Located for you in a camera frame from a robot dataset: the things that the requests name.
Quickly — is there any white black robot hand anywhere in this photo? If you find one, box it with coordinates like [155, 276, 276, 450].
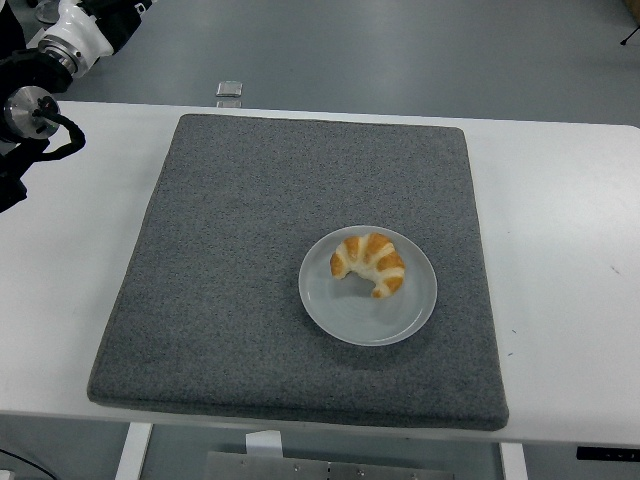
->
[42, 0, 160, 61]

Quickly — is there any golden croissant bread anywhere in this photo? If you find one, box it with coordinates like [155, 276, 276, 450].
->
[329, 232, 406, 300]

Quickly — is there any grey round plate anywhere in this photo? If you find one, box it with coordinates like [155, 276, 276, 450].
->
[298, 224, 439, 347]

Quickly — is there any grey metal plate with screws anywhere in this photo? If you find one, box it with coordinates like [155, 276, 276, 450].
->
[204, 451, 456, 480]

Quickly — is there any grey square foam mat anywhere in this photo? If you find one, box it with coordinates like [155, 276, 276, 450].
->
[87, 113, 510, 432]

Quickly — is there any white table leg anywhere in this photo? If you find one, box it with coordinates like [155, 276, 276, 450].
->
[499, 442, 529, 480]
[114, 422, 154, 480]

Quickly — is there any black table control panel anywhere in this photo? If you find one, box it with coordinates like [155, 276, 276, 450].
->
[575, 444, 640, 462]

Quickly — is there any black floor cable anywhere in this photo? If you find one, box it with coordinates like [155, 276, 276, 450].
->
[0, 447, 51, 480]

